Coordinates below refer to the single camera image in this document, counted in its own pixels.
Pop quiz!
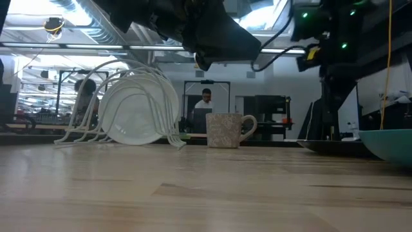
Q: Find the plain white plate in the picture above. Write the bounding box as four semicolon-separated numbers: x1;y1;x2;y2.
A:
97;73;180;146

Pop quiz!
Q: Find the beige patterned mug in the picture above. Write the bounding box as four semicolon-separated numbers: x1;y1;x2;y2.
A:
205;112;258;150

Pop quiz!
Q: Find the black metal rig frame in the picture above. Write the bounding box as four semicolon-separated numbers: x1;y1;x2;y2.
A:
55;68;110;115
183;79;232;135

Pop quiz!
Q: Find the black equipment cabinet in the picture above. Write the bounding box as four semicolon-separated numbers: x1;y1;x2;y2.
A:
243;94;293;141

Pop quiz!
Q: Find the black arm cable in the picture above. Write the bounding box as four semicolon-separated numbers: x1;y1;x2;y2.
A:
250;0;306;73

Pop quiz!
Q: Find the yellow hanging cable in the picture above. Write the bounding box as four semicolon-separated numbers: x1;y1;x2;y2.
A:
379;0;394;130

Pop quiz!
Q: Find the large teal bowl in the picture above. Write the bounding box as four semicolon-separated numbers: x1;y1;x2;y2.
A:
358;128;412;169

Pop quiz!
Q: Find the person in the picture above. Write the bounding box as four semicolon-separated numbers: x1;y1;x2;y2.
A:
73;78;101;127
194;88;214;110

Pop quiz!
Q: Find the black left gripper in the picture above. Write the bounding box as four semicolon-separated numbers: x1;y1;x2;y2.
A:
92;0;262;72

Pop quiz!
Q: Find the light green plate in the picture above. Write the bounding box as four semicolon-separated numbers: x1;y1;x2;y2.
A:
169;133;207;140

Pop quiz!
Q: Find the silver ventilation duct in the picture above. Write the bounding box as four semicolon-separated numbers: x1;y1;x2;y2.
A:
50;0;130;46

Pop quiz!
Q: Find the white wire dish rack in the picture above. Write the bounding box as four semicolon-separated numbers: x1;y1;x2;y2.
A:
53;59;187;150

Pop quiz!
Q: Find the black ceiling camera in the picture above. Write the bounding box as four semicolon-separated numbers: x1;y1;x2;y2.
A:
42;17;66;43

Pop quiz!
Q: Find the black monitor back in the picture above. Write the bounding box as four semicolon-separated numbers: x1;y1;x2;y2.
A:
186;94;214;134

